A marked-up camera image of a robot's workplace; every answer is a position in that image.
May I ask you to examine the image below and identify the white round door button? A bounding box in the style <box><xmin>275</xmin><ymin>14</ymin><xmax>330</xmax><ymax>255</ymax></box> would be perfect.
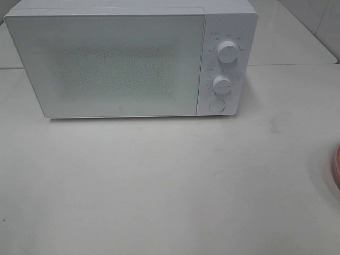
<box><xmin>209</xmin><ymin>100</ymin><xmax>225</xmax><ymax>113</ymax></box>

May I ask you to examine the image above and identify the white microwave door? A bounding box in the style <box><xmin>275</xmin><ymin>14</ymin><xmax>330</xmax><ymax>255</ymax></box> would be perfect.
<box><xmin>5</xmin><ymin>14</ymin><xmax>205</xmax><ymax>118</ymax></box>

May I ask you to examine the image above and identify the white round knob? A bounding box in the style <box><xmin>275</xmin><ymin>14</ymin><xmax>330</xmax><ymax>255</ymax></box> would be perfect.
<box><xmin>212</xmin><ymin>75</ymin><xmax>232</xmax><ymax>95</ymax></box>
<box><xmin>216</xmin><ymin>39</ymin><xmax>240</xmax><ymax>64</ymax></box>

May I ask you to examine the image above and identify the lower white round knob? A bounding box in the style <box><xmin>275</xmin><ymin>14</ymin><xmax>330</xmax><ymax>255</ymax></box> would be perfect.
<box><xmin>212</xmin><ymin>75</ymin><xmax>232</xmax><ymax>95</ymax></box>

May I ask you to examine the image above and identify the white microwave oven body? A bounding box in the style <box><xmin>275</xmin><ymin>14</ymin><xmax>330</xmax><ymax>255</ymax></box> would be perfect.
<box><xmin>4</xmin><ymin>1</ymin><xmax>258</xmax><ymax>116</ymax></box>

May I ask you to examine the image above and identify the upper white round knob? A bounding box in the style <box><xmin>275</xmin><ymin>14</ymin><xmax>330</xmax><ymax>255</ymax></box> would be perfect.
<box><xmin>216</xmin><ymin>39</ymin><xmax>240</xmax><ymax>64</ymax></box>

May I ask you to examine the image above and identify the pink round plate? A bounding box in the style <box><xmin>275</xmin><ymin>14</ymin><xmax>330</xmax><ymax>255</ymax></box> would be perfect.
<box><xmin>332</xmin><ymin>146</ymin><xmax>340</xmax><ymax>189</ymax></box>

